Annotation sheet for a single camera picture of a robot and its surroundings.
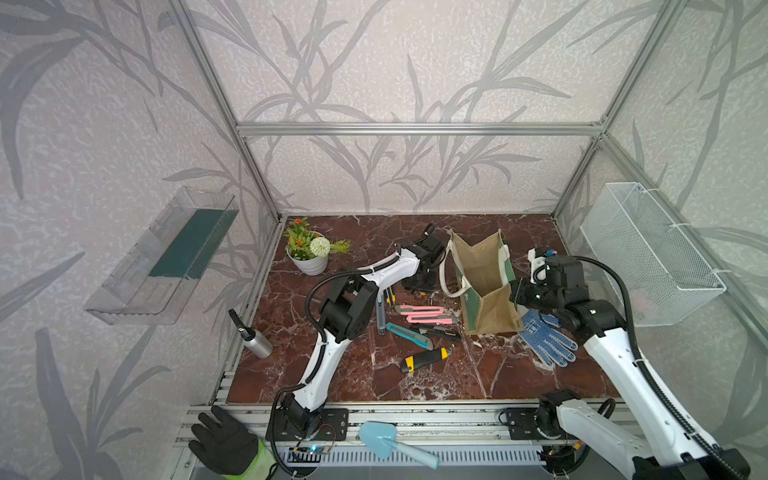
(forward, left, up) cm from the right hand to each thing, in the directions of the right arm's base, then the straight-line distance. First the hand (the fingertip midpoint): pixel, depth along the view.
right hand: (507, 282), depth 77 cm
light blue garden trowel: (-32, +33, -19) cm, 50 cm away
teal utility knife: (-6, +26, -20) cm, 33 cm away
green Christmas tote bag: (-3, +4, -4) cm, 7 cm away
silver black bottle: (-11, +67, -10) cm, 69 cm away
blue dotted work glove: (-6, -14, -20) cm, 25 cm away
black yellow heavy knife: (-14, +24, -18) cm, 34 cm away
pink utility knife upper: (+2, +23, -20) cm, 30 cm away
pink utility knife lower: (-1, +19, -20) cm, 28 cm away
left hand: (+10, +20, -19) cm, 29 cm away
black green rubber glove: (-34, +69, -18) cm, 79 cm away
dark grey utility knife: (-6, +16, -19) cm, 26 cm away
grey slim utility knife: (+1, +34, -19) cm, 39 cm away
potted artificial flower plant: (+16, +57, -5) cm, 59 cm away
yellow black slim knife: (+7, +32, -19) cm, 37 cm away
